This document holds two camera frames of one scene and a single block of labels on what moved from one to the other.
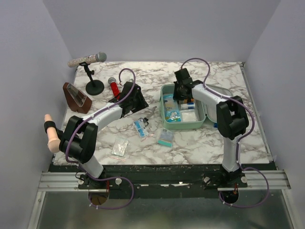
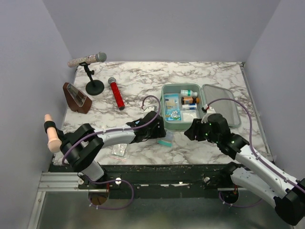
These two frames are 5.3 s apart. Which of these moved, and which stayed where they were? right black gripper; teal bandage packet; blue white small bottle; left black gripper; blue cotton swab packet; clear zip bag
Moved: right black gripper; left black gripper
Stayed: teal bandage packet; blue cotton swab packet; clear zip bag; blue white small bottle
